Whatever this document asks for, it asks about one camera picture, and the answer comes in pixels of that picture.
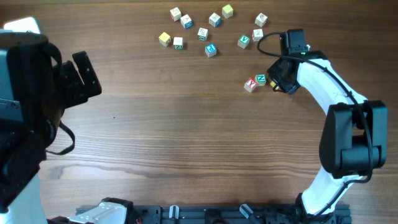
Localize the green N letter block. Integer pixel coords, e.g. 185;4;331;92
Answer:
255;73;267;86

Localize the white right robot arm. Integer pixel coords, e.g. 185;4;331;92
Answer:
267;29;388;223

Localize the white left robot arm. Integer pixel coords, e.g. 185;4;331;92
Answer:
1;30;102;223

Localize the red Y letter block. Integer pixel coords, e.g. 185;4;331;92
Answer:
244;78;257;93

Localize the red side picture block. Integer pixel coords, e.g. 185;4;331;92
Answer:
252;29;264;42

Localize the green V letter block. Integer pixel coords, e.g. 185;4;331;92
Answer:
238;35;250;49

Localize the tilted picture block right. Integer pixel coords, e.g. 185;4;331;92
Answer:
255;12;268;27

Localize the blue P letter block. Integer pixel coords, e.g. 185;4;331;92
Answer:
205;44;217;57

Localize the yellow top block back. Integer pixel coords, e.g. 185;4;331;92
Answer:
222;4;234;19

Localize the blue side block centre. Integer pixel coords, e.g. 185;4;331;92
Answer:
209;12;221;27

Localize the blue side block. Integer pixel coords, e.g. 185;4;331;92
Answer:
209;12;221;27
180;14;193;29

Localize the green side picture block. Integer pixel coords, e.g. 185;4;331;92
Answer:
197;27;208;41

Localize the yellow top block left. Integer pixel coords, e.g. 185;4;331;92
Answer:
159;32;172;47

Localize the blue side block left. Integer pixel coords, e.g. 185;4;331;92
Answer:
180;14;193;29

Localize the green Z side block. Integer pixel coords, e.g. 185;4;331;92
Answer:
173;37;183;50

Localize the red side block back-left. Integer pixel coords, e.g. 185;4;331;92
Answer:
170;7;182;22

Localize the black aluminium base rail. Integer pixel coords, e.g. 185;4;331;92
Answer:
75;203;352;224

